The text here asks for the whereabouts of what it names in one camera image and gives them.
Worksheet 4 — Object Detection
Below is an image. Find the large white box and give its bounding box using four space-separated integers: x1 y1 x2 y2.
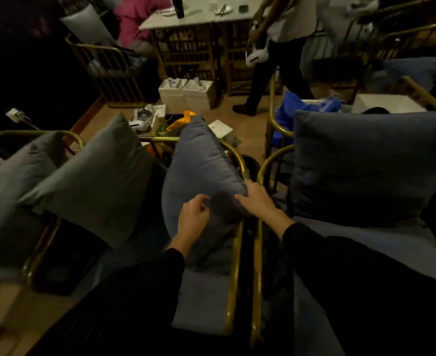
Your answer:
351 93 428 115

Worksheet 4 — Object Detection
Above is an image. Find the marble table with lattice base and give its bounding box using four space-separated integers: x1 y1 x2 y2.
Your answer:
138 0 274 97

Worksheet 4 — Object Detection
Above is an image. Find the white plastic bag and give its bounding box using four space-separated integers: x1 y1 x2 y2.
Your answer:
303 89 347 106

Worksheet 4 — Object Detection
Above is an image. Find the person's left hand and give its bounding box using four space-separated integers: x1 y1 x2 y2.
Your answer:
173 193 212 247

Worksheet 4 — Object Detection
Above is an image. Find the gold frame blue sofa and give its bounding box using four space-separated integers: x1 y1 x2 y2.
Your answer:
342 0 436 112

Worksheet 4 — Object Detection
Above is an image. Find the thin power cable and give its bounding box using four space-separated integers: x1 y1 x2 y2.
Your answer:
17 116 43 131

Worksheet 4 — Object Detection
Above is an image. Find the blue-grey square cushion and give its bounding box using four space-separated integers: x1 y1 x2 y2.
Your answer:
289 109 436 228
161 114 249 273

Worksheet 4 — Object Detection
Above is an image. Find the person's left forearm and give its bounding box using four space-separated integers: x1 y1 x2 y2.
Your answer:
29 237 193 356

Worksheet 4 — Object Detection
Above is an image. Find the light grey cushion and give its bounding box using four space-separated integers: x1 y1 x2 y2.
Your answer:
59 3 117 47

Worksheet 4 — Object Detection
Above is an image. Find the open white headset box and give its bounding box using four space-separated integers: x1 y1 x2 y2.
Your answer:
129 103 167 137

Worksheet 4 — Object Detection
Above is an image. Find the blue plastic bag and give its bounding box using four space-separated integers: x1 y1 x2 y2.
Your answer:
271 90 342 147

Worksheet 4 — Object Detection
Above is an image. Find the person's right forearm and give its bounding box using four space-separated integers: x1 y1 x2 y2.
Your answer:
262 209 436 356

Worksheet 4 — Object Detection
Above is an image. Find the grey square cushion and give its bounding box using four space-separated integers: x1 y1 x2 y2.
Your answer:
0 131 70 284
19 113 155 250

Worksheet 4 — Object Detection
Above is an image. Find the person's right hand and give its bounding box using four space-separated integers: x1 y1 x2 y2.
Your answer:
234 179 279 223

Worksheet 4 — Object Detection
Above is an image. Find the white power adapter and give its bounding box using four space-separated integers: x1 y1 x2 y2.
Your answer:
5 108 26 125

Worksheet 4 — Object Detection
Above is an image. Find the white headset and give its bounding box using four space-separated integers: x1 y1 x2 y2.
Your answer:
245 21 270 68
128 107 155 133

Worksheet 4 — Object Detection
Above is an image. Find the small white box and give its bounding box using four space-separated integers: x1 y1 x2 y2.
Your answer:
207 119 235 140

